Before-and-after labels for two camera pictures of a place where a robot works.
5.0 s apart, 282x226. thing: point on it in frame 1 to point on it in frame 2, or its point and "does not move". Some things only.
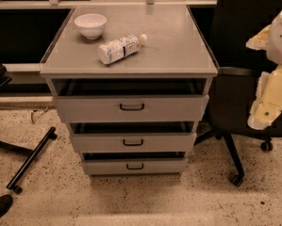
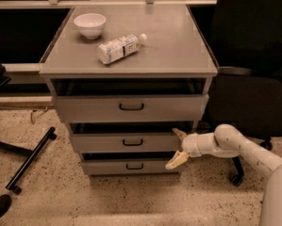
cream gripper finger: (259, 41) to (179, 133)
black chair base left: (31, 154) does not move
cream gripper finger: (273, 96) to (179, 158)
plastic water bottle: (121, 48) does not move
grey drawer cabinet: (131, 82) does not move
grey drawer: (133, 142) does not move
